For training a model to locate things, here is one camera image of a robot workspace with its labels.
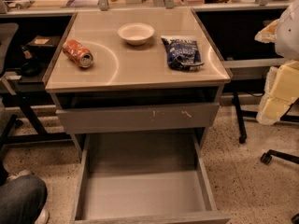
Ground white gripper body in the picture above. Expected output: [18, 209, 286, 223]
[275, 0, 299, 61]

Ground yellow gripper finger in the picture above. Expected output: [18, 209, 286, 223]
[256, 61, 299, 125]
[254, 20, 278, 44]

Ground blue chip bag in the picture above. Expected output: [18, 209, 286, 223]
[161, 35, 205, 72]

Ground grey drawer cabinet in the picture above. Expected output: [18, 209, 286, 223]
[46, 8, 230, 150]

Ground open middle drawer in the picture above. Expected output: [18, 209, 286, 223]
[70, 130, 230, 224]

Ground closed top drawer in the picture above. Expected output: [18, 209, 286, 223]
[57, 103, 219, 134]

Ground black chair base right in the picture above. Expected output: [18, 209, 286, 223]
[260, 149, 299, 164]

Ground white paper bowl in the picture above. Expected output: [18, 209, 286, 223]
[118, 22, 154, 46]

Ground orange soda can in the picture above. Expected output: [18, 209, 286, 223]
[63, 39, 93, 68]

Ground black box with label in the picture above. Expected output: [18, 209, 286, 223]
[26, 35, 61, 58]

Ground dark bottle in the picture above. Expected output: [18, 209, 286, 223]
[21, 45, 42, 77]

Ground grey office chair left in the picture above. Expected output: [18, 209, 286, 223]
[0, 22, 19, 149]

